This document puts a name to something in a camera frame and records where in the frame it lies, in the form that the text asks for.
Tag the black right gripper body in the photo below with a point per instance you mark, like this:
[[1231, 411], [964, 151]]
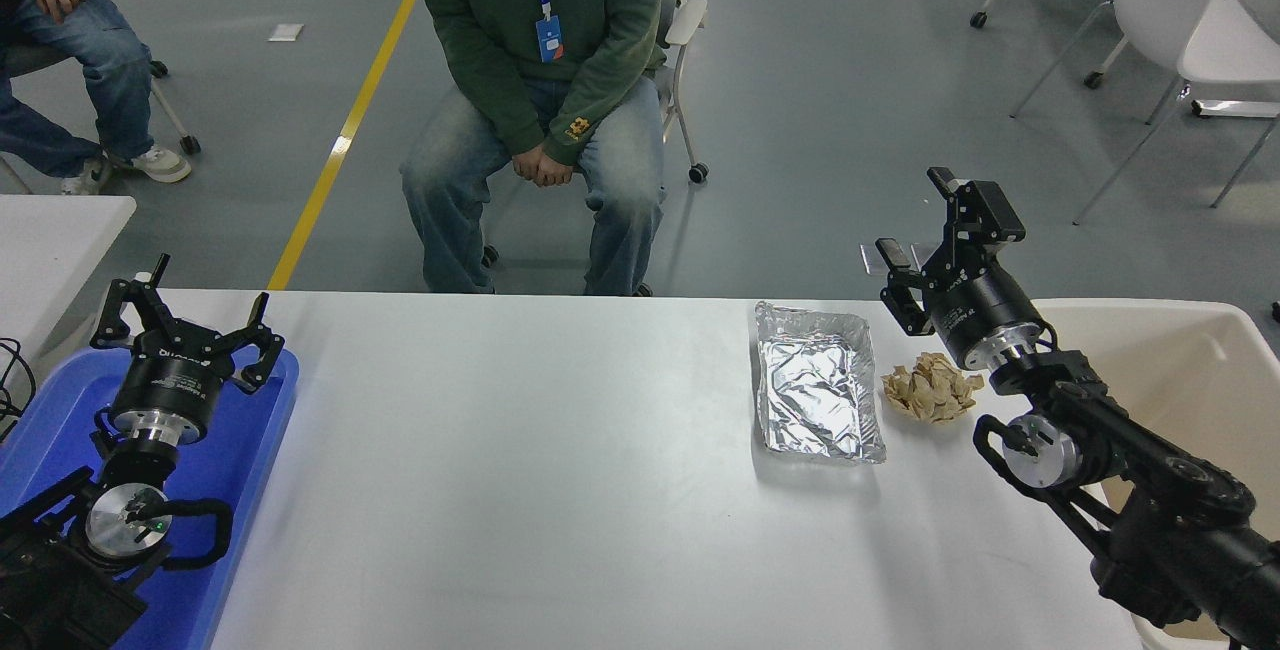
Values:
[[985, 310]]

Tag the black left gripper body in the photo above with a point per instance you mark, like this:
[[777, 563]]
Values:
[[170, 385]]

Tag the silver foil tray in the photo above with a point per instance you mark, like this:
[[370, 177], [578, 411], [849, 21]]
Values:
[[815, 390]]

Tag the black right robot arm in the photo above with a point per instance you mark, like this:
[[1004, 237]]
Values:
[[1180, 490]]

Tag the person's right hand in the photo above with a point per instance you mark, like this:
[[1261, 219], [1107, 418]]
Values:
[[532, 164]]

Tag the person's left hand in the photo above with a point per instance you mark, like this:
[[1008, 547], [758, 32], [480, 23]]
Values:
[[563, 171]]

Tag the clear floor plate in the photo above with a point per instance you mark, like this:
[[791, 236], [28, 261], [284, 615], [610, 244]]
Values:
[[925, 255], [868, 265]]

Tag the crumpled tan paper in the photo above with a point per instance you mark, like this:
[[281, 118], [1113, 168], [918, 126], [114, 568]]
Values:
[[932, 390]]

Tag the blue plastic tray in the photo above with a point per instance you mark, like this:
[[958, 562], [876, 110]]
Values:
[[250, 450]]

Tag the white side table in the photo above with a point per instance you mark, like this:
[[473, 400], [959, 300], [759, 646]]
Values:
[[50, 250]]

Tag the large pale plastic bin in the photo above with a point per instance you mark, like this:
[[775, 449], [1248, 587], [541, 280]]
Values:
[[1200, 360]]

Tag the seated person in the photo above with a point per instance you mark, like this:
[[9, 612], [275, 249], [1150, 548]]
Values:
[[500, 60], [90, 60]]

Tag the white metal floor foot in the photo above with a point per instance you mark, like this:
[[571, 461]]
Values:
[[1240, 109]]

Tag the white chair with casters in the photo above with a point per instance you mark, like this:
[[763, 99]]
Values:
[[686, 20]]

